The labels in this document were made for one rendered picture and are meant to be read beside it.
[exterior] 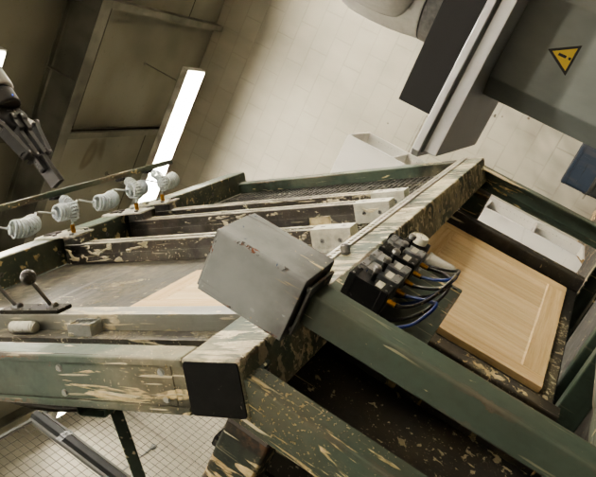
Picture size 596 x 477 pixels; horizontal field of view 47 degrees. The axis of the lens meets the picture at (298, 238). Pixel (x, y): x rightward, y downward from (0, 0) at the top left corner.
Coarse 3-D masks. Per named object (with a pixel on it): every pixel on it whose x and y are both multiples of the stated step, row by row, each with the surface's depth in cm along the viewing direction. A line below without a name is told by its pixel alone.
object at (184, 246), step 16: (320, 224) 204; (336, 224) 200; (352, 224) 196; (64, 240) 241; (80, 240) 238; (96, 240) 240; (112, 240) 237; (128, 240) 230; (144, 240) 226; (160, 240) 223; (176, 240) 220; (192, 240) 218; (208, 240) 215; (304, 240) 201; (320, 240) 198; (336, 240) 196; (80, 256) 239; (96, 256) 236; (112, 256) 233; (128, 256) 230; (144, 256) 227; (160, 256) 225; (176, 256) 222; (192, 256) 219
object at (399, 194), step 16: (160, 176) 285; (352, 192) 254; (368, 192) 250; (384, 192) 243; (400, 192) 240; (160, 208) 286; (176, 208) 287; (192, 208) 279; (208, 208) 276; (224, 208) 273; (240, 208) 270
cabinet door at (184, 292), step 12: (192, 276) 189; (168, 288) 181; (180, 288) 179; (192, 288) 178; (144, 300) 173; (156, 300) 171; (168, 300) 169; (180, 300) 168; (192, 300) 166; (204, 300) 164; (216, 300) 163
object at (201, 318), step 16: (0, 320) 174; (16, 320) 172; (32, 320) 169; (48, 320) 167; (64, 320) 165; (112, 320) 158; (128, 320) 156; (144, 320) 154; (160, 320) 152; (176, 320) 150; (192, 320) 148; (208, 320) 147; (224, 320) 145
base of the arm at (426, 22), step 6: (432, 0) 129; (438, 0) 128; (426, 6) 130; (432, 6) 129; (438, 6) 128; (426, 12) 130; (432, 12) 129; (420, 18) 131; (426, 18) 131; (432, 18) 130; (420, 24) 132; (426, 24) 131; (420, 30) 133; (426, 30) 132; (420, 36) 135; (426, 36) 134
